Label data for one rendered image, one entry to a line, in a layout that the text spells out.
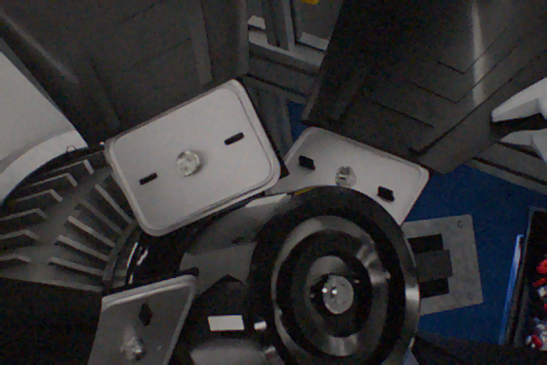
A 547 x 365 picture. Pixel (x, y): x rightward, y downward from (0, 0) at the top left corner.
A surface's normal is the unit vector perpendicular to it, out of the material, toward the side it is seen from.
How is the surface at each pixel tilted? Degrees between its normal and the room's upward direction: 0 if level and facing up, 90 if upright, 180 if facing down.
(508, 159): 90
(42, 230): 37
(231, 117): 48
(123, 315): 93
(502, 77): 13
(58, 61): 53
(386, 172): 0
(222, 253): 43
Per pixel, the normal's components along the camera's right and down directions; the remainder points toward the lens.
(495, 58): 0.11, -0.55
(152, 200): -0.20, 0.18
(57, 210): -0.61, -0.67
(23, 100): 0.58, -0.13
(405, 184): -0.11, -0.62
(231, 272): -0.80, -0.27
